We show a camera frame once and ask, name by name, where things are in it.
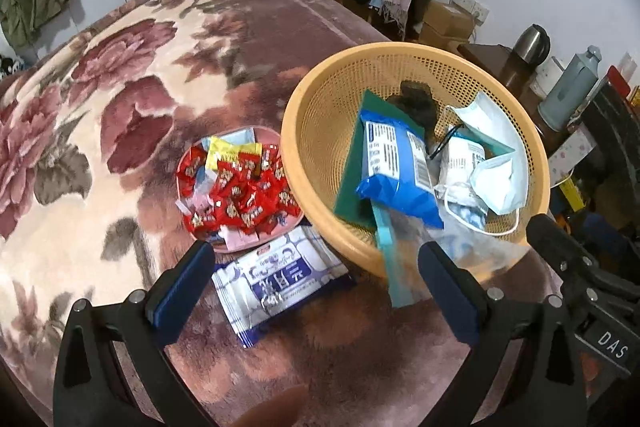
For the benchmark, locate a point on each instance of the pile of red candies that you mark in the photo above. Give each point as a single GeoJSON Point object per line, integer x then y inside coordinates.
{"type": "Point", "coordinates": [240, 202]}

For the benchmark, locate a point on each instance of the clear zip bag teal slider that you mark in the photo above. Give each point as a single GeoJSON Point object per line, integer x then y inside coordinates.
{"type": "Point", "coordinates": [395, 257]}

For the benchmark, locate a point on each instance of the pink plate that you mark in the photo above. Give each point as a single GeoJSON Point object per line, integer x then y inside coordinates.
{"type": "Point", "coordinates": [270, 133]}

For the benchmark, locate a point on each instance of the floral plush blanket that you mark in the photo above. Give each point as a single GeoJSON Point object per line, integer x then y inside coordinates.
{"type": "Point", "coordinates": [125, 82]}

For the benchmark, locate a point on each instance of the orange plastic mesh basket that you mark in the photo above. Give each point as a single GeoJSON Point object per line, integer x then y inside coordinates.
{"type": "Point", "coordinates": [325, 132]}

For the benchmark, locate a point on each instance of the white blue wet wipes packet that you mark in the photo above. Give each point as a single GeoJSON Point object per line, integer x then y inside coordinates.
{"type": "Point", "coordinates": [280, 282]}

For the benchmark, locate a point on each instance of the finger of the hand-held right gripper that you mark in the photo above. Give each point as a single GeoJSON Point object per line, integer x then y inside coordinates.
{"type": "Point", "coordinates": [565, 252]}

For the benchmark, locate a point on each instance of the light blue sachet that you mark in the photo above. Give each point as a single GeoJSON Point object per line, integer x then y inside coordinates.
{"type": "Point", "coordinates": [241, 137]}

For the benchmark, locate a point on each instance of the white wall socket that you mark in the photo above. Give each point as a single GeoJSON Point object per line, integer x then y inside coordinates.
{"type": "Point", "coordinates": [470, 4]}

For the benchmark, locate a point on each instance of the green scouring pad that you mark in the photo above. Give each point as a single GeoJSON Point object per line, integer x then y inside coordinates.
{"type": "Point", "coordinates": [350, 187]}

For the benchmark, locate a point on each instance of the pale blue face mask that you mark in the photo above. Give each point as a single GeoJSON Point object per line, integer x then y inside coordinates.
{"type": "Point", "coordinates": [482, 117]}

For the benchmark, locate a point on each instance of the white dotted box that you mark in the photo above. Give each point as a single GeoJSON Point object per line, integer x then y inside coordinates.
{"type": "Point", "coordinates": [572, 152]}

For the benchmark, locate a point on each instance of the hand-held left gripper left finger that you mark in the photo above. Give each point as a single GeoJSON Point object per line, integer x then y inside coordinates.
{"type": "Point", "coordinates": [182, 289]}

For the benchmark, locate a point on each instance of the steel kettle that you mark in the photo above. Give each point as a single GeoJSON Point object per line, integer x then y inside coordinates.
{"type": "Point", "coordinates": [531, 44]}

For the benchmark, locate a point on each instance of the cardboard box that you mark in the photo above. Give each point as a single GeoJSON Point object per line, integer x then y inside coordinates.
{"type": "Point", "coordinates": [440, 44]}
{"type": "Point", "coordinates": [447, 19]}

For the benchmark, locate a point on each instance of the black marble side table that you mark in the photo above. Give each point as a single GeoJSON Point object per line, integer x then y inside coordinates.
{"type": "Point", "coordinates": [617, 142]}

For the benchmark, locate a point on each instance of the grey blue thermos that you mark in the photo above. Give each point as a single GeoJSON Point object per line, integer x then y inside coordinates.
{"type": "Point", "coordinates": [570, 92]}

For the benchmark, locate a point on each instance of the white jar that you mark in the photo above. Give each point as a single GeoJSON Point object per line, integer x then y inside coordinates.
{"type": "Point", "coordinates": [547, 77]}

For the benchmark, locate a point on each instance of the panda plush toy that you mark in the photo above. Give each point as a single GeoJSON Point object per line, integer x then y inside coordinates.
{"type": "Point", "coordinates": [7, 64]}

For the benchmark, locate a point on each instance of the white face mask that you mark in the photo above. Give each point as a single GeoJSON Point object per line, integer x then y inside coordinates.
{"type": "Point", "coordinates": [462, 162]}
{"type": "Point", "coordinates": [500, 182]}
{"type": "Point", "coordinates": [465, 207]}

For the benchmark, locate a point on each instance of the red box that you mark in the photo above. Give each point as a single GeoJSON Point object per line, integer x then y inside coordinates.
{"type": "Point", "coordinates": [620, 79]}

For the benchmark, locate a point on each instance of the black mesh cloth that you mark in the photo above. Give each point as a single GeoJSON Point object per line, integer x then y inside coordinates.
{"type": "Point", "coordinates": [415, 102]}

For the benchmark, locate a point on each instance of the yellow snack packet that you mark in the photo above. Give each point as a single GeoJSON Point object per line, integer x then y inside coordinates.
{"type": "Point", "coordinates": [232, 152]}

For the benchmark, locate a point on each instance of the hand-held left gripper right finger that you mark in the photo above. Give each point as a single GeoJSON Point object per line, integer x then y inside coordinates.
{"type": "Point", "coordinates": [450, 294]}

